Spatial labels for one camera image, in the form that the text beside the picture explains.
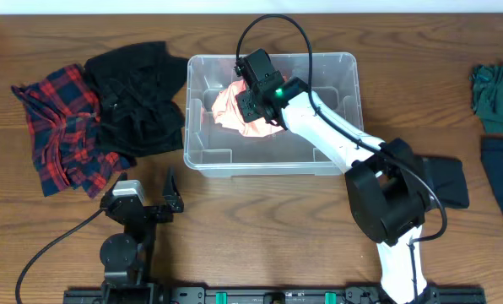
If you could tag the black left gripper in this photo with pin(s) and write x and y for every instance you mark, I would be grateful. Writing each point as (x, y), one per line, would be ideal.
(148, 210)

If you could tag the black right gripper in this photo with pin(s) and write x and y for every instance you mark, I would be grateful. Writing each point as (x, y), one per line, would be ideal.
(250, 109)

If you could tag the pink cloth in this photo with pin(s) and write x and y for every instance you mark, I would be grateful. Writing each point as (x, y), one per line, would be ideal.
(226, 113)

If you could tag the black cloth with band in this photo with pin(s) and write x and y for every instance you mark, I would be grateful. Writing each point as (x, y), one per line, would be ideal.
(446, 178)

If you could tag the dark green cloth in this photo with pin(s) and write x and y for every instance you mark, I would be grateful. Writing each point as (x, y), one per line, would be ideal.
(487, 103)

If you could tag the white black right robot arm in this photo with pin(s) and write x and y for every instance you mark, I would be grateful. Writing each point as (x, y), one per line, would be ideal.
(387, 191)

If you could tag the clear plastic storage bin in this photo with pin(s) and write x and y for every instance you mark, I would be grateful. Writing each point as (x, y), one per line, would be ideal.
(216, 151)

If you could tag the black garment left pile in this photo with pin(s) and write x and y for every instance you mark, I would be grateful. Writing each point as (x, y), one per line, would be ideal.
(136, 85)

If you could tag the red navy plaid shirt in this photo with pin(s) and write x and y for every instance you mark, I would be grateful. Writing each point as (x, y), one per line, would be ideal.
(63, 118)

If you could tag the black mounting rail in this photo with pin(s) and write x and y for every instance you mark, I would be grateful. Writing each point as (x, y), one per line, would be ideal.
(255, 296)

